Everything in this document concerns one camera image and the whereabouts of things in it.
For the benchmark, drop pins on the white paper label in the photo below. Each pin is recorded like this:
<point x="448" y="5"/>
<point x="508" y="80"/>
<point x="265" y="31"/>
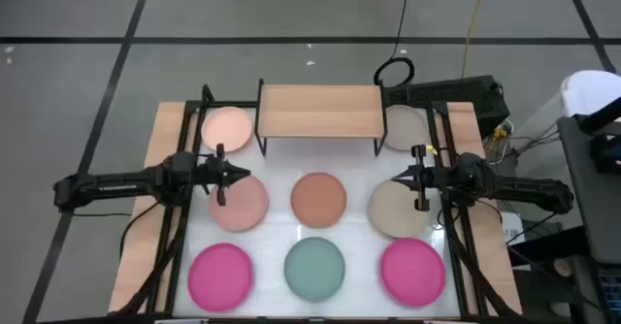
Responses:
<point x="513" y="229"/>

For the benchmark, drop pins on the black computer case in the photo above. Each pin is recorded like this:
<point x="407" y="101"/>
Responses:
<point x="456" y="93"/>

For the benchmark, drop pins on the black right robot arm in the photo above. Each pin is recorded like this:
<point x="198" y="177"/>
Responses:
<point x="524" y="188"/>

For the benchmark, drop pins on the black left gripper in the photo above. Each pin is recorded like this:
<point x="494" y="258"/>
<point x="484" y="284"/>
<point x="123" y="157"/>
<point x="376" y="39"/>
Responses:
<point x="211" y="171"/>

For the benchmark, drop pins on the black aluminium table frame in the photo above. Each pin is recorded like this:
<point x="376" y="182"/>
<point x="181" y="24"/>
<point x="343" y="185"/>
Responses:
<point x="233" y="104"/>

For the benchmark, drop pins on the terracotta plate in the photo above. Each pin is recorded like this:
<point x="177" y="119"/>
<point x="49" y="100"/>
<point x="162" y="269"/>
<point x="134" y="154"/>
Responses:
<point x="318" y="200"/>

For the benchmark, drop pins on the white rounded bin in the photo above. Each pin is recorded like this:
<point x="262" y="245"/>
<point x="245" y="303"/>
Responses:
<point x="589" y="88"/>

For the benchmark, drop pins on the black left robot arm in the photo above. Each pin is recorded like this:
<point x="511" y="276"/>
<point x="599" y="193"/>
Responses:
<point x="111" y="185"/>

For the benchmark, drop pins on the salmon pink plate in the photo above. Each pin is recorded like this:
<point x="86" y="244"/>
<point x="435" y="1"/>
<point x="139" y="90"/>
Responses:
<point x="242" y="207"/>

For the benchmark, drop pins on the wooden shelf black metal frame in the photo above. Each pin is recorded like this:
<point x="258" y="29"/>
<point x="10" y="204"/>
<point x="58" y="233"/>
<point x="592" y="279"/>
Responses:
<point x="320" y="110"/>

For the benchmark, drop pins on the magenta plate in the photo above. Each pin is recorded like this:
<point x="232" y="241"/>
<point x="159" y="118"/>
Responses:
<point x="220" y="278"/>
<point x="413" y="272"/>

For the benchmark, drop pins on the sage green plate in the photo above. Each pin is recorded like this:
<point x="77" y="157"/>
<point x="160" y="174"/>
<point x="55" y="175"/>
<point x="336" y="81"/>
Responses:
<point x="314" y="269"/>

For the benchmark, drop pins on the grey beige plate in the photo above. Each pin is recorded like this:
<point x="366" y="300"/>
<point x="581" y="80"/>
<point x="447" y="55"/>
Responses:
<point x="405" y="127"/>

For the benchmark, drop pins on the laptop keyboard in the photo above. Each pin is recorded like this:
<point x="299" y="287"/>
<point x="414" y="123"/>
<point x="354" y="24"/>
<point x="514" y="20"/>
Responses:
<point x="611" y="290"/>

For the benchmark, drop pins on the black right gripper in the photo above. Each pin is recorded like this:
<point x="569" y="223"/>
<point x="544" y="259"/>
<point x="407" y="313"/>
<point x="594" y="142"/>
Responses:
<point x="436" y="177"/>

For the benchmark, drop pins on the light peach plate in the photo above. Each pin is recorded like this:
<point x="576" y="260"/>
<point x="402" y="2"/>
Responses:
<point x="227" y="129"/>

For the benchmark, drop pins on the yellow power plug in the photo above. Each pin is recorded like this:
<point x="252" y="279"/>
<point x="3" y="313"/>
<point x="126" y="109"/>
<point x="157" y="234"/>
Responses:
<point x="500" y="132"/>

